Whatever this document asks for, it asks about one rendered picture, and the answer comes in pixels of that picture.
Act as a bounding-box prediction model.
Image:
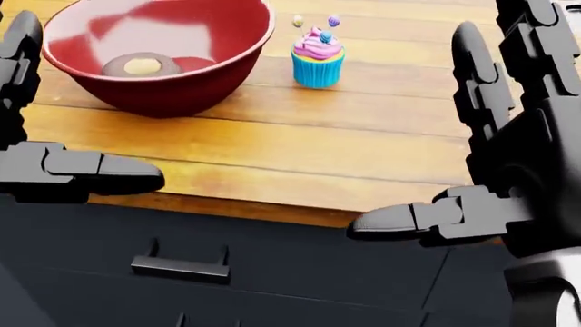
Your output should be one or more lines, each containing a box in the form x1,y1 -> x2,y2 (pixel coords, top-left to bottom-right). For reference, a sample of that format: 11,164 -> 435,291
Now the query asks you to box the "dark cabinet drawer front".
0,195 -> 455,327

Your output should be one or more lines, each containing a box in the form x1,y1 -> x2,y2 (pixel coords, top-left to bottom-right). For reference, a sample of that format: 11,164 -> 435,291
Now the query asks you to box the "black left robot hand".
0,0 -> 166,205

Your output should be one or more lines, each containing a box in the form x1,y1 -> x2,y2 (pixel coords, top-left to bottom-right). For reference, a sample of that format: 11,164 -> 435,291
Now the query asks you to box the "pink frosted blue cupcake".
290,14 -> 347,90

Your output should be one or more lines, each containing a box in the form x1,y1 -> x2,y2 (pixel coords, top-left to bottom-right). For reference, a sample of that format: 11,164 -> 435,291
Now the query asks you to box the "chocolate donut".
100,52 -> 183,77

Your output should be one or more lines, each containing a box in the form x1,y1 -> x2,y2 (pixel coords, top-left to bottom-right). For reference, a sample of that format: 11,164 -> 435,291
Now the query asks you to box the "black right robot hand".
347,0 -> 581,259

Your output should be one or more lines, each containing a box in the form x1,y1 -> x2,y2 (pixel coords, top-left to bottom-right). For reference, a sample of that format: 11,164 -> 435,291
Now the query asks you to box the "black drawer handle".
130,237 -> 231,286

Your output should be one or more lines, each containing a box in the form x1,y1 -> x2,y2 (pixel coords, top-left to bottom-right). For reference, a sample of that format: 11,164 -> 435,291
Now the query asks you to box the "red bowl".
41,0 -> 277,120

